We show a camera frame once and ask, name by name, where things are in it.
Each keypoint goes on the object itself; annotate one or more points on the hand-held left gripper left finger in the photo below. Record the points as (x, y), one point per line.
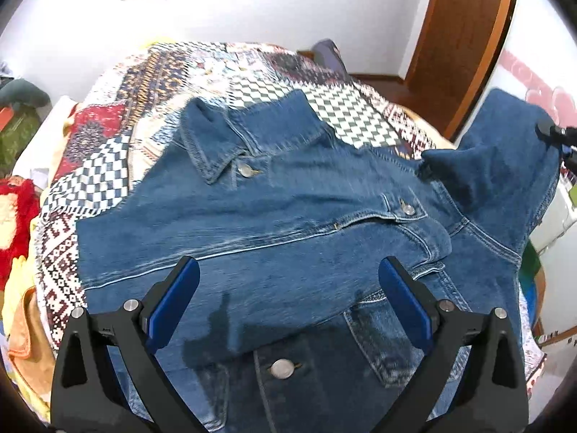
(173, 300)

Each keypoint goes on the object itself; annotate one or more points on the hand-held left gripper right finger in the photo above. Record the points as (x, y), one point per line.
(403, 300)

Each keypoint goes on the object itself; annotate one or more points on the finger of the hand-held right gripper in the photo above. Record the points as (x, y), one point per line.
(556, 133)

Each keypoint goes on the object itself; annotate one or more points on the blue denim jacket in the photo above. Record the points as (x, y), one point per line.
(293, 216)

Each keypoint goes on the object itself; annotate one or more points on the white box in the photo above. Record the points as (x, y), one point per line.
(556, 221)

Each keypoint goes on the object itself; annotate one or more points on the brown wooden door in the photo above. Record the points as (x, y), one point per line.
(460, 22)

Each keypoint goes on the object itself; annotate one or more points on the orange cloth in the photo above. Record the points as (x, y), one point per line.
(31, 347)

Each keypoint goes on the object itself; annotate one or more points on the red yellow fuzzy blanket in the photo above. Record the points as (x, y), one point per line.
(16, 216)

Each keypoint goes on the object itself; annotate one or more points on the cream bed sheet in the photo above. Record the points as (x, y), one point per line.
(45, 144)

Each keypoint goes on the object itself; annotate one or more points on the patchwork patterned bedspread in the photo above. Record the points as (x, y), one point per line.
(144, 99)

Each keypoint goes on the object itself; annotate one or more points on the blue pillow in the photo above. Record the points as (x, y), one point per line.
(329, 56)

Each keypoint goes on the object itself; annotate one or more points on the pink flower wall sticker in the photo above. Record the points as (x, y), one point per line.
(545, 94)

